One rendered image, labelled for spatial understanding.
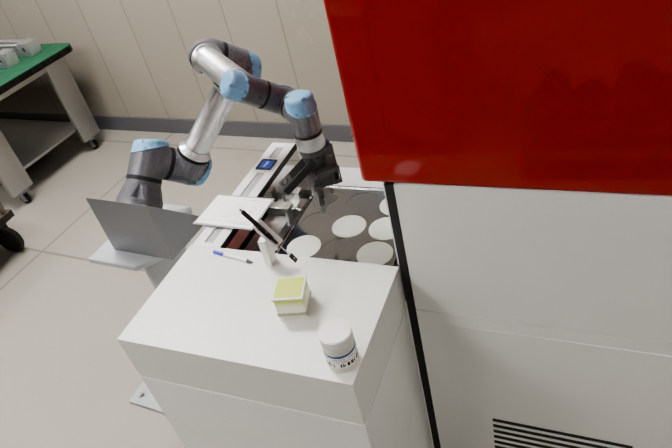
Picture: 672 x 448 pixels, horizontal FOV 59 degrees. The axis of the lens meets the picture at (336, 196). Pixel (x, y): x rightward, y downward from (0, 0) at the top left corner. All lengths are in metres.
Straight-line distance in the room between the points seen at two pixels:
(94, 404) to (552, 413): 1.91
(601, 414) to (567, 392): 0.11
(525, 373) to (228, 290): 0.79
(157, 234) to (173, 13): 2.44
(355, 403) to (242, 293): 0.42
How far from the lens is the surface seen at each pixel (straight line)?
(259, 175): 1.96
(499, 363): 1.65
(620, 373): 1.61
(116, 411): 2.81
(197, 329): 1.49
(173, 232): 1.96
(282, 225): 1.84
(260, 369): 1.36
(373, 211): 1.76
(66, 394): 3.02
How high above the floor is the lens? 1.97
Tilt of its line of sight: 35 degrees down
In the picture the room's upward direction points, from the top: 14 degrees counter-clockwise
